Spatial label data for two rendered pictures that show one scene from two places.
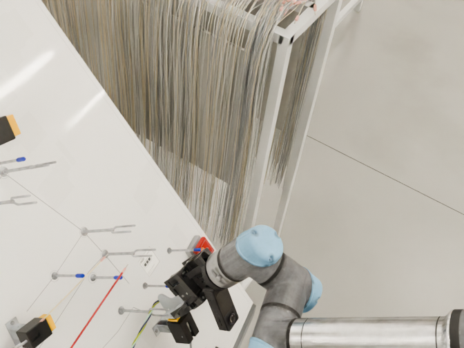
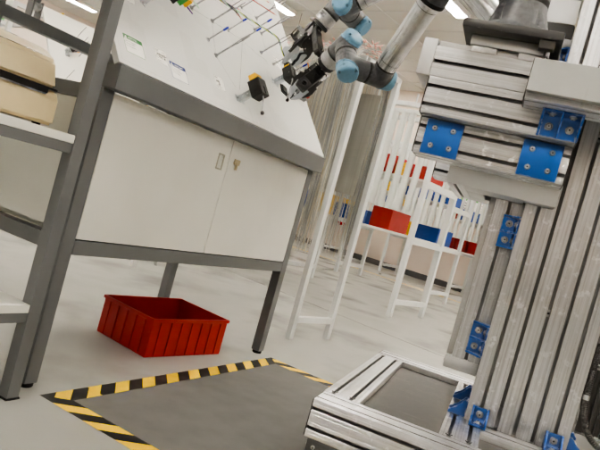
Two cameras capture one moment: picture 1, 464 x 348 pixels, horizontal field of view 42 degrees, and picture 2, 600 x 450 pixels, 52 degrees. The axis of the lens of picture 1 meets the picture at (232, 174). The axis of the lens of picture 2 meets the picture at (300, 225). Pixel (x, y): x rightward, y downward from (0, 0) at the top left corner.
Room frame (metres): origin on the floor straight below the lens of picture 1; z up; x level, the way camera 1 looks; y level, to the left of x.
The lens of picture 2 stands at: (-1.67, -0.64, 0.64)
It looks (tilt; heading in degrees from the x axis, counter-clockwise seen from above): 2 degrees down; 12
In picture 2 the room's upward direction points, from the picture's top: 16 degrees clockwise
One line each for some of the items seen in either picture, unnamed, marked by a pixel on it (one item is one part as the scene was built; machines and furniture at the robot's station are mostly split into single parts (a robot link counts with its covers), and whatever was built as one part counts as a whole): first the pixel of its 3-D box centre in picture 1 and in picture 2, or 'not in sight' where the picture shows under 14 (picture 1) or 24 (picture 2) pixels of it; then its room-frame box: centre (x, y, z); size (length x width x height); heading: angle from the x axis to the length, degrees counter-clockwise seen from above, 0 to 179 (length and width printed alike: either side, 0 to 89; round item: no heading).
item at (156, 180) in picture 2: not in sight; (162, 182); (0.04, 0.17, 0.60); 0.55 x 0.02 x 0.39; 164
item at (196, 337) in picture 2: not in sight; (164, 325); (0.52, 0.24, 0.07); 0.39 x 0.29 x 0.14; 156
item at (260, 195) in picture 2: not in sight; (260, 207); (0.56, 0.01, 0.60); 0.55 x 0.03 x 0.39; 164
